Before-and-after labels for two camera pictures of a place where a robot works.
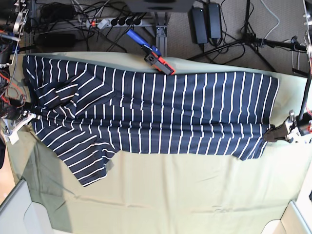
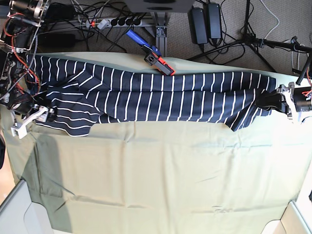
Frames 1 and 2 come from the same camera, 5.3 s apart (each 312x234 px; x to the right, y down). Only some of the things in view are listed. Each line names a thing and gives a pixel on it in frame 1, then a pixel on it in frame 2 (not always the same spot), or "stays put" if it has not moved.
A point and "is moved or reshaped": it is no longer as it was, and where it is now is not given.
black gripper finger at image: [277, 133] → [269, 99]
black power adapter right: [215, 20] stays put
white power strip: [103, 23] stays put
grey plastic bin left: [19, 214] stays put
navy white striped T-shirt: [88, 109] is moved or reshaped
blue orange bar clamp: [153, 53] stays put
